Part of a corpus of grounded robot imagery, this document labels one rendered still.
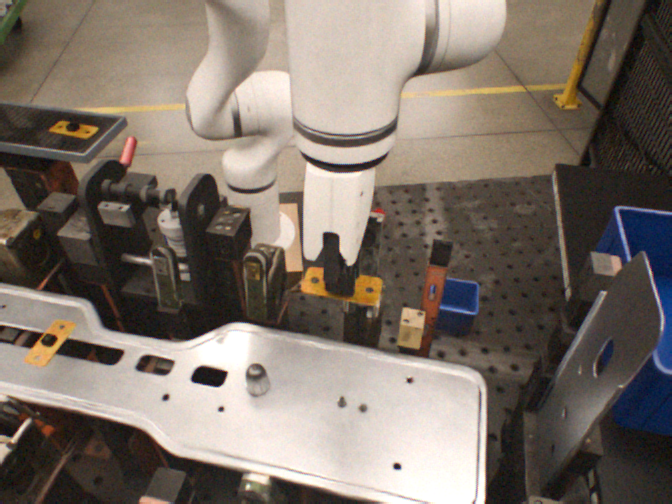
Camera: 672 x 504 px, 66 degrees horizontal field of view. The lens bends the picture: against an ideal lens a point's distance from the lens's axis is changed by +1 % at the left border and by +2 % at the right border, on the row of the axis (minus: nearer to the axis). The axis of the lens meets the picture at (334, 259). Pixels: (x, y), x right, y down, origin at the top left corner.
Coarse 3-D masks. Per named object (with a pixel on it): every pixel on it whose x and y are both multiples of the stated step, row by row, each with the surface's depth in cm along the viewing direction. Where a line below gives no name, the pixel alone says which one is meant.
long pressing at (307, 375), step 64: (0, 320) 83; (0, 384) 75; (64, 384) 75; (128, 384) 75; (192, 384) 75; (320, 384) 75; (384, 384) 75; (448, 384) 75; (192, 448) 68; (256, 448) 68; (320, 448) 68; (384, 448) 68; (448, 448) 68
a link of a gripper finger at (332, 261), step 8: (328, 232) 44; (328, 240) 44; (336, 240) 44; (328, 248) 44; (336, 248) 44; (328, 256) 45; (336, 256) 44; (328, 264) 45; (336, 264) 45; (328, 272) 45; (336, 272) 45; (328, 280) 45; (336, 280) 46
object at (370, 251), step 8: (376, 216) 68; (368, 224) 68; (376, 224) 68; (368, 232) 66; (376, 232) 69; (368, 240) 66; (376, 240) 69; (360, 248) 72; (368, 248) 72; (376, 248) 70; (360, 256) 73; (368, 256) 72; (376, 256) 71; (360, 264) 73; (368, 264) 73; (376, 264) 72; (360, 272) 74; (368, 272) 74; (376, 272) 73; (368, 288) 76; (352, 304) 77; (352, 312) 78; (368, 312) 77
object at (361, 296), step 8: (312, 272) 56; (320, 272) 56; (304, 280) 55; (320, 280) 55; (360, 280) 55; (368, 280) 55; (376, 280) 55; (304, 288) 54; (312, 288) 54; (320, 288) 54; (360, 288) 54; (376, 288) 54; (328, 296) 54; (336, 296) 53; (344, 296) 53; (352, 296) 53; (360, 296) 53; (368, 296) 53; (376, 296) 53; (368, 304) 53; (376, 304) 53
